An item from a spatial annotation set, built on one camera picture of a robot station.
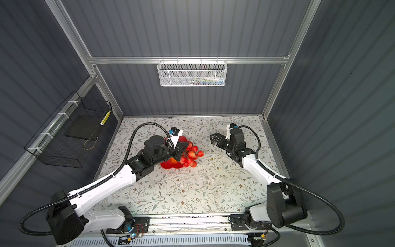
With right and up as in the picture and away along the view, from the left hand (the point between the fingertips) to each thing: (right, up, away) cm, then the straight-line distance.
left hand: (188, 143), depth 74 cm
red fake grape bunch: (+1, -6, +2) cm, 6 cm away
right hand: (+15, +1, +12) cm, 20 cm away
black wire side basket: (-58, +3, -2) cm, 58 cm away
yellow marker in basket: (-45, +13, +8) cm, 48 cm away
